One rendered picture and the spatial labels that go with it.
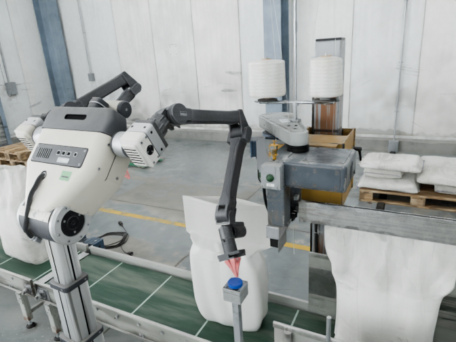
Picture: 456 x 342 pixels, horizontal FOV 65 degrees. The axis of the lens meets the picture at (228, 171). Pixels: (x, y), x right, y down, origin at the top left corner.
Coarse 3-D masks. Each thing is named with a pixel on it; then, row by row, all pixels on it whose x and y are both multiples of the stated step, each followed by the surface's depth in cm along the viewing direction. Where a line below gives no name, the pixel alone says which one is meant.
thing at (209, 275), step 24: (192, 216) 183; (240, 216) 167; (264, 216) 165; (192, 240) 182; (216, 240) 176; (240, 240) 171; (264, 240) 169; (192, 264) 182; (216, 264) 174; (240, 264) 168; (264, 264) 172; (216, 288) 177; (264, 288) 175; (216, 312) 183; (264, 312) 180
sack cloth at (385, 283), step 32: (352, 256) 145; (384, 256) 140; (416, 256) 134; (448, 256) 131; (352, 288) 143; (384, 288) 138; (416, 288) 133; (448, 288) 131; (352, 320) 146; (384, 320) 140; (416, 320) 134
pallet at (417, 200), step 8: (424, 184) 412; (360, 192) 410; (368, 192) 406; (376, 192) 402; (384, 192) 398; (392, 192) 396; (400, 192) 394; (424, 192) 390; (432, 192) 393; (360, 200) 413; (368, 200) 409; (376, 200) 407; (384, 200) 405; (392, 200) 404; (416, 200) 386; (424, 200) 382; (448, 200) 371; (432, 208) 381; (440, 208) 378; (448, 208) 376
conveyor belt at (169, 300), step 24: (96, 264) 249; (120, 264) 247; (96, 288) 222; (120, 288) 220; (144, 288) 219; (168, 288) 217; (192, 288) 216; (144, 312) 198; (168, 312) 197; (192, 312) 196; (288, 312) 191; (216, 336) 178; (264, 336) 177
